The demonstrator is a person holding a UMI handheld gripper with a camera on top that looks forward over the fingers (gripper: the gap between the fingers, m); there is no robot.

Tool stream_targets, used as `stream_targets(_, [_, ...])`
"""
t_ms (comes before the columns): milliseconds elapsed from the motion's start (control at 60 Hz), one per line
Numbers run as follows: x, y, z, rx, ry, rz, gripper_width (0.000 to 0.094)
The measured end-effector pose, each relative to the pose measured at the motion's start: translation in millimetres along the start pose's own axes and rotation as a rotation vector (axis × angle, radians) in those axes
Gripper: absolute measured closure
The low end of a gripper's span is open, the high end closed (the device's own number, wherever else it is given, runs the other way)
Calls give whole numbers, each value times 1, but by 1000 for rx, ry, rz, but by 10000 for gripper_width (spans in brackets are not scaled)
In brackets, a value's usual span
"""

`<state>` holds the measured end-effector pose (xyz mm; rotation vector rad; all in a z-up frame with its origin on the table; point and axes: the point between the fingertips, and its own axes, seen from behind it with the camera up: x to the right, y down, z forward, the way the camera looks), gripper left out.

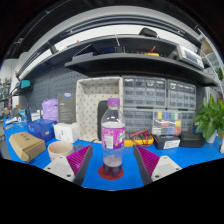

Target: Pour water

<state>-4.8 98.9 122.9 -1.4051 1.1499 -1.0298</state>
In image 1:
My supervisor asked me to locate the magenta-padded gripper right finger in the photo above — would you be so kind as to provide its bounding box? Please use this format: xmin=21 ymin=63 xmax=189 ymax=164
xmin=133 ymin=144 xmax=183 ymax=186

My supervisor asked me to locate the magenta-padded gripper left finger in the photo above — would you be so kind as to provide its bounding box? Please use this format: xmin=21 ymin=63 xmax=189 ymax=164
xmin=43 ymin=143 xmax=94 ymax=187

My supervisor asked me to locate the clear purple-label drink bottle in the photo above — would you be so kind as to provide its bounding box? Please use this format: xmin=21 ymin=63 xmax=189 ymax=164
xmin=100 ymin=97 xmax=127 ymax=178

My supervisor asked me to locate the beige patterned mug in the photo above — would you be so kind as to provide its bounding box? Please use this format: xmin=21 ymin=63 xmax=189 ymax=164
xmin=47 ymin=140 xmax=84 ymax=163

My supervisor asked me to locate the black box with white label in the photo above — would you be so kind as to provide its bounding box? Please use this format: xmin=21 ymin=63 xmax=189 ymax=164
xmin=153 ymin=134 xmax=181 ymax=150

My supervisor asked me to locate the yellow multimeter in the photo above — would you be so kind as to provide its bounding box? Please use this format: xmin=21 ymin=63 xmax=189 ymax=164
xmin=123 ymin=129 xmax=155 ymax=148

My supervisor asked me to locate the flat round red coaster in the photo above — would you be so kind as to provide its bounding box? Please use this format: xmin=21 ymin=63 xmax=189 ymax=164
xmin=97 ymin=164 xmax=125 ymax=181

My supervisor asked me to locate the plain black flat box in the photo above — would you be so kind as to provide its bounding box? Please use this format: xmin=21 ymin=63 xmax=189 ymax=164
xmin=179 ymin=130 xmax=207 ymax=149

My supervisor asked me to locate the brown cardboard box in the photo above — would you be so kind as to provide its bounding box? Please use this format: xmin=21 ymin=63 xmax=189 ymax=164
xmin=8 ymin=131 xmax=47 ymax=163

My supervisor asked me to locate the clear colourful parts box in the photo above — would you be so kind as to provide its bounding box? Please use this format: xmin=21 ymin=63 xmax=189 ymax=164
xmin=152 ymin=109 xmax=183 ymax=136

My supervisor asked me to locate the blue box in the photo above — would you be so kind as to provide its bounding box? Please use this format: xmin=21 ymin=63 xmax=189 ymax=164
xmin=27 ymin=118 xmax=58 ymax=143

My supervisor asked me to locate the purple plastic bag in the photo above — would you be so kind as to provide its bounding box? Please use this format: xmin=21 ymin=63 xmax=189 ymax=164
xmin=41 ymin=98 xmax=60 ymax=123

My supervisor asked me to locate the dark grey flat box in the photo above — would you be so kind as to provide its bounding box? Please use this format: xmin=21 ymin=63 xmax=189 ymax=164
xmin=57 ymin=92 xmax=77 ymax=124

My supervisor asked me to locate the black case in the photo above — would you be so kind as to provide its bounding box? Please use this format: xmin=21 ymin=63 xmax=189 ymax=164
xmin=96 ymin=99 xmax=109 ymax=142

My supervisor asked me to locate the white dotted fabric bin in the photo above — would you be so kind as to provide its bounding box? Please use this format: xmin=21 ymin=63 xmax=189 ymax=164
xmin=75 ymin=76 xmax=124 ymax=144

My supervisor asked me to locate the green potted plant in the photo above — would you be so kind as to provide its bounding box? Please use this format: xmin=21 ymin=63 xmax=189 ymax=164
xmin=193 ymin=94 xmax=224 ymax=144

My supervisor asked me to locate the small grey drawer cabinet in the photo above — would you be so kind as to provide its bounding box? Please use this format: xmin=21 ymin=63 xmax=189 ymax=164
xmin=165 ymin=79 xmax=198 ymax=133

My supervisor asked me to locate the large grey drawer cabinet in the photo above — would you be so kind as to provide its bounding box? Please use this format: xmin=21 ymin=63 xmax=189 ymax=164
xmin=121 ymin=75 xmax=168 ymax=134

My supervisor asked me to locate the teal bin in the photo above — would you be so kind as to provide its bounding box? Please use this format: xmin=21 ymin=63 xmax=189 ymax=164
xmin=19 ymin=79 xmax=33 ymax=90

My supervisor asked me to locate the white shelf rack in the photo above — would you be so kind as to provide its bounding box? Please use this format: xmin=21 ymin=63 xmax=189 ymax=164
xmin=196 ymin=26 xmax=224 ymax=101

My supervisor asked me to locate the black wall shelf unit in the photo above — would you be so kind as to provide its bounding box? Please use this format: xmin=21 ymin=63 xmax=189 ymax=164
xmin=14 ymin=24 xmax=219 ymax=88

